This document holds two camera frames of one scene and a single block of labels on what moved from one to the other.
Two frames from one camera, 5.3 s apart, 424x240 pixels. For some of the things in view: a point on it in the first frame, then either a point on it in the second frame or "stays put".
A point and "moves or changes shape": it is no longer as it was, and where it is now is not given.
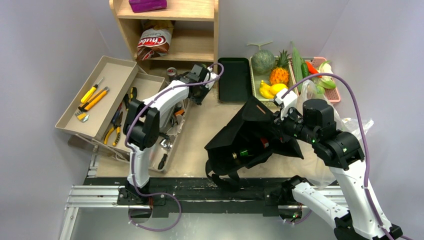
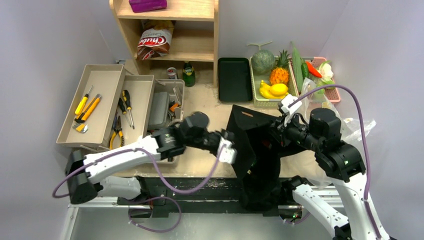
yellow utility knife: [84, 106] -> [89, 109]
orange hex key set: [181, 112] -> [172, 108]
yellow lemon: [276, 87] stays put
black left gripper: [198, 100] -> [225, 134]
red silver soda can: [171, 72] stays put
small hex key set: [82, 117] -> [81, 128]
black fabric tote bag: [252, 136] moves or changes shape
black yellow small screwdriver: [126, 101] -> [122, 106]
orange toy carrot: [312, 70] stays put
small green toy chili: [305, 69] stays put
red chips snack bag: [154, 40] stays put
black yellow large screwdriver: [133, 93] -> [126, 96]
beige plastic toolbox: [96, 115] moves or changes shape
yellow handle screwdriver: [87, 95] -> [82, 102]
